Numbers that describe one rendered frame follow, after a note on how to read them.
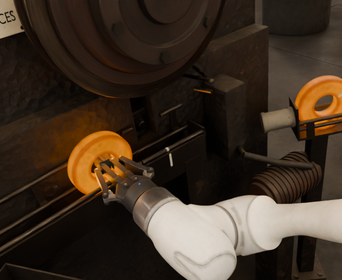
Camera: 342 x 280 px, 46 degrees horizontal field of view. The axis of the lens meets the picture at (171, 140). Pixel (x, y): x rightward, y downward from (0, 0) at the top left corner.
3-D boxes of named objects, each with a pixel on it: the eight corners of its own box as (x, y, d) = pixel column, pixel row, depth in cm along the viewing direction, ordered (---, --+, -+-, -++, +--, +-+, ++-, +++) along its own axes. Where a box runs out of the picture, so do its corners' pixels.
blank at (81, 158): (57, 152, 88) (63, 159, 86) (116, 118, 94) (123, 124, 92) (79, 200, 98) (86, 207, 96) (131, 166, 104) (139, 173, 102)
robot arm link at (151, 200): (186, 224, 81) (169, 208, 85) (183, 191, 76) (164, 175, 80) (150, 248, 77) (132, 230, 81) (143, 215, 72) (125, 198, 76)
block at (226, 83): (205, 149, 126) (199, 80, 113) (224, 139, 130) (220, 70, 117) (229, 164, 119) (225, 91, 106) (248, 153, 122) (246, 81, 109)
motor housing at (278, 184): (246, 285, 149) (242, 171, 119) (286, 253, 159) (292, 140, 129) (273, 309, 140) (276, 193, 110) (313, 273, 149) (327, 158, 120)
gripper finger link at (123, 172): (134, 181, 83) (139, 178, 84) (107, 156, 91) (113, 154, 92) (136, 195, 86) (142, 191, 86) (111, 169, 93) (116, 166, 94)
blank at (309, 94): (312, 133, 120) (317, 139, 117) (283, 101, 113) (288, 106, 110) (357, 100, 116) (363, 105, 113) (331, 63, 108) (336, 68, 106)
